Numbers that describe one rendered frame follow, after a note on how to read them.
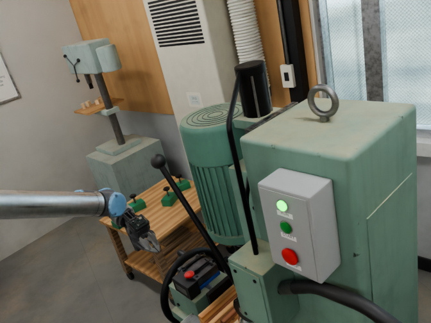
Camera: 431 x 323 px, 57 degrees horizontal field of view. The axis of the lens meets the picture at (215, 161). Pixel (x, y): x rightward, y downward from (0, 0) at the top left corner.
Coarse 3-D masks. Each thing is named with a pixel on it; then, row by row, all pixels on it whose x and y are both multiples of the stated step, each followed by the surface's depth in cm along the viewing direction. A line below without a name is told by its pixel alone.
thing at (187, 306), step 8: (216, 280) 121; (176, 296) 122; (184, 296) 118; (200, 296) 116; (176, 304) 126; (184, 304) 121; (192, 304) 116; (200, 304) 115; (208, 304) 118; (192, 312) 118; (200, 312) 116
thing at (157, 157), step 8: (152, 160) 88; (160, 160) 88; (160, 168) 89; (168, 176) 89; (176, 192) 88; (184, 200) 88; (192, 216) 88; (200, 224) 88; (200, 232) 88; (208, 240) 88; (216, 248) 88; (216, 256) 88; (224, 264) 87; (232, 280) 87; (240, 312) 87; (248, 320) 86
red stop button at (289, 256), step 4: (288, 248) 62; (284, 252) 62; (288, 252) 62; (292, 252) 62; (284, 256) 63; (288, 256) 62; (292, 256) 61; (296, 256) 62; (288, 260) 63; (292, 260) 62; (296, 260) 62; (292, 264) 62
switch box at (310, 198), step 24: (264, 192) 61; (288, 192) 57; (312, 192) 56; (264, 216) 64; (312, 216) 56; (288, 240) 62; (312, 240) 58; (336, 240) 62; (312, 264) 60; (336, 264) 63
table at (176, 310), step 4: (176, 308) 126; (172, 312) 126; (176, 312) 125; (180, 312) 124; (184, 312) 124; (176, 316) 124; (180, 316) 123; (184, 316) 122; (188, 316) 118; (192, 316) 118; (196, 316) 117; (180, 320) 124; (184, 320) 117; (188, 320) 116; (192, 320) 116; (196, 320) 116
